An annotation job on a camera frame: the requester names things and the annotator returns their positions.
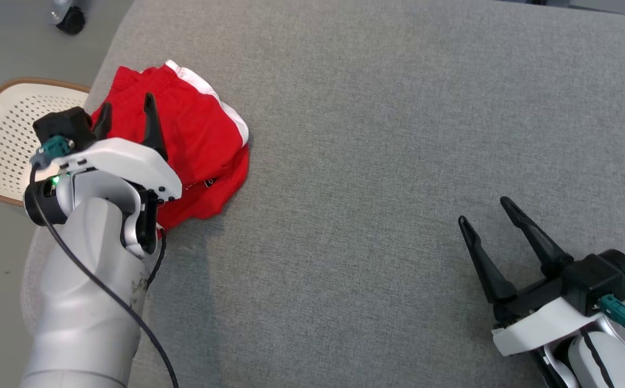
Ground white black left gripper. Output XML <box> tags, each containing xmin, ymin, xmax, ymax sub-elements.
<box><xmin>51</xmin><ymin>93</ymin><xmax>182</xmax><ymax>203</ymax></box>

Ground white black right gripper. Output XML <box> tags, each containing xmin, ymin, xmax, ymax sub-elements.
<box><xmin>458</xmin><ymin>196</ymin><xmax>604</xmax><ymax>356</ymax></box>

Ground red shorts with white stripe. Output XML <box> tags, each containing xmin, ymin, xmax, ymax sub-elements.
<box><xmin>90</xmin><ymin>59</ymin><xmax>250</xmax><ymax>231</ymax></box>

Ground white perforated laundry basket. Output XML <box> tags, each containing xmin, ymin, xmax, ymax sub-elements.
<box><xmin>0</xmin><ymin>78</ymin><xmax>92</xmax><ymax>207</ymax></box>

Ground black caster wheel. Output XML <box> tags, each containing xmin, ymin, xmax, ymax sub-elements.
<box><xmin>52</xmin><ymin>0</ymin><xmax>86</xmax><ymax>36</ymax></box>

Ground grey fabric sofa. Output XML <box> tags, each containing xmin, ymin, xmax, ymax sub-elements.
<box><xmin>21</xmin><ymin>0</ymin><xmax>625</xmax><ymax>388</ymax></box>

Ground teal plug black left cable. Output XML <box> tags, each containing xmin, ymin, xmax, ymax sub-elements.
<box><xmin>29</xmin><ymin>136</ymin><xmax>179</xmax><ymax>388</ymax></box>

